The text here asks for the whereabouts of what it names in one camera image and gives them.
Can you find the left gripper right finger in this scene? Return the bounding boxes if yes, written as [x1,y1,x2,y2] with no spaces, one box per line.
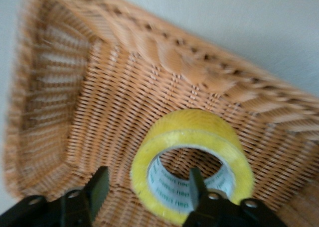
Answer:
[183,167,287,227]

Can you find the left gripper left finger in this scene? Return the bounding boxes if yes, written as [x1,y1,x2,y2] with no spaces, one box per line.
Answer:
[0,166,110,227]

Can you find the yellow tape roll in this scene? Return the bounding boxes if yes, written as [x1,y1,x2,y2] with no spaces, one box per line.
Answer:
[129,109,255,225]

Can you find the brown wicker basket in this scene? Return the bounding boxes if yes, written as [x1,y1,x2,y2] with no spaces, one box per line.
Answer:
[2,0,319,227]

